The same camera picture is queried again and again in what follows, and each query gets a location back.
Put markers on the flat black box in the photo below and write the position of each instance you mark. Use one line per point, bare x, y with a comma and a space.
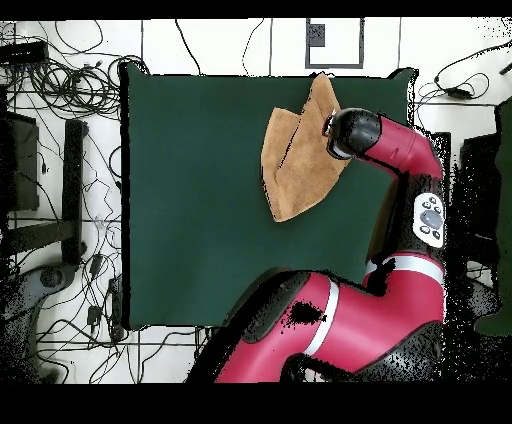
24, 52

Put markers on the large black box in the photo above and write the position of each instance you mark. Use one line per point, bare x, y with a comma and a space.
478, 180
24, 160

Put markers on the dark green table cloth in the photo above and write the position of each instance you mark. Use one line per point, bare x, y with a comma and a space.
180, 200

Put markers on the small black power adapter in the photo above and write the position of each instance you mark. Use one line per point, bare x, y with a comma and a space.
94, 315

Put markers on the grey square floor marker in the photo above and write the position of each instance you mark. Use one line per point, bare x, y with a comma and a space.
316, 36

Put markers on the office chair base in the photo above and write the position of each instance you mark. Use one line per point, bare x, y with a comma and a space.
52, 278

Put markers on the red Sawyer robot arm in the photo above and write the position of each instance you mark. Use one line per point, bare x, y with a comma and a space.
360, 312

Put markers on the long black power strip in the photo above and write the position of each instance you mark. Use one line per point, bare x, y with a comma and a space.
116, 304

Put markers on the narrow dark green cloth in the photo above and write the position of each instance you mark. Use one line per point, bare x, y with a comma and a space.
504, 200

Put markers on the black metal frame bar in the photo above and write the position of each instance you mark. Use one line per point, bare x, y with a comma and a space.
74, 180
444, 148

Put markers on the tan terry towel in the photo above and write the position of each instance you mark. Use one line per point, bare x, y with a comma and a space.
300, 176

